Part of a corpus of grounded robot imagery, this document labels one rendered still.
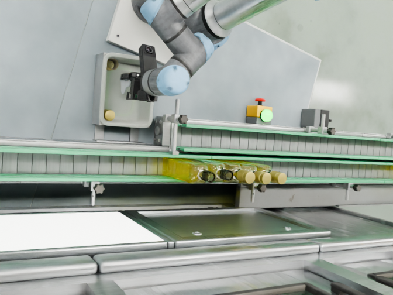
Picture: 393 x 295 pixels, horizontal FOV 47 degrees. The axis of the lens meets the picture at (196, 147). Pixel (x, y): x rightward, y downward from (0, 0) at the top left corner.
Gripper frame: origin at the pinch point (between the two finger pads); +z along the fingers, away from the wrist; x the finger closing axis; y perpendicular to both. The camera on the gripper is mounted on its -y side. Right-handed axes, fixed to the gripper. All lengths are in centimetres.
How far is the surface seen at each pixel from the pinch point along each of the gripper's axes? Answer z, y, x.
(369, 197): -8, 36, 109
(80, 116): 5.6, 13.6, -13.0
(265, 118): -5, 8, 52
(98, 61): 2.5, -4.3, -9.7
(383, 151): -8, 16, 115
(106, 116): -0.8, 12.6, -6.5
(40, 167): -7.4, 28.9, -26.4
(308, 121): 0, 6, 78
